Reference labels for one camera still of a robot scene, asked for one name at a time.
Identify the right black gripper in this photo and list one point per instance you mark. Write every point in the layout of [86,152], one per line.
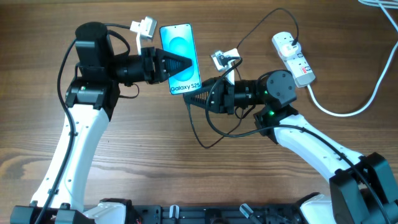
[222,97]

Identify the Galaxy S25 smartphone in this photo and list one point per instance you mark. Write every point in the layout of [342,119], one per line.
[179,40]

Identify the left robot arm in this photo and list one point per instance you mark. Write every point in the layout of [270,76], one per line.
[88,105]

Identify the white power strip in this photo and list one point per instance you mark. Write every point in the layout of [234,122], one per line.
[298,66]

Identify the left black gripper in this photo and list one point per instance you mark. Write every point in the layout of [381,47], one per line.
[157,55]

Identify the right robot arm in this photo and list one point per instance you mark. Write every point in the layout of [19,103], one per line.
[363,189]

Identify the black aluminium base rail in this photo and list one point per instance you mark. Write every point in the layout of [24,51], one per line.
[174,214]

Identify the white USB charger plug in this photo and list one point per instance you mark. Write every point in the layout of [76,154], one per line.
[288,50]

